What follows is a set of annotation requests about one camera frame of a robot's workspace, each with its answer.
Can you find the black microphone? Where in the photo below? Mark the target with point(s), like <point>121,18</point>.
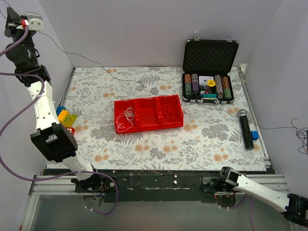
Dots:
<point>247,137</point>

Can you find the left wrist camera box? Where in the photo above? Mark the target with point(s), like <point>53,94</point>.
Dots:
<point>35,22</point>

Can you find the red three-compartment tray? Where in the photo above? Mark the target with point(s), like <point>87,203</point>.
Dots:
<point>148,114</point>

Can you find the black poker chip case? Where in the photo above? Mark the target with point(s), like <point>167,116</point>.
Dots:
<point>206,70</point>

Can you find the yellow green toy brick house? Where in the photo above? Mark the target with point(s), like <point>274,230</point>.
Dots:
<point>65,117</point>

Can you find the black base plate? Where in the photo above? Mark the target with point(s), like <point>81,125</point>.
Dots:
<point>154,185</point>

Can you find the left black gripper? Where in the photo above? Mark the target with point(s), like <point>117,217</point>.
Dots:
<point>12,24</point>

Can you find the red white window brick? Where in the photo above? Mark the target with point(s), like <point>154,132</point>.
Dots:
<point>71,130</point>

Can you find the small blue block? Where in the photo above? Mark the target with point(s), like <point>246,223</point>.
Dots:
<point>255,135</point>

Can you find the floral table mat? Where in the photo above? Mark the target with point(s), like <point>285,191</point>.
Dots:
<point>210,138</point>

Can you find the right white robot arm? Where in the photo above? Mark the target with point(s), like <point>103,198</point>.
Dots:
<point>294,207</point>

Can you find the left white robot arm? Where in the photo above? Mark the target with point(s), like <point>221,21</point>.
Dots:
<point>51,137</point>

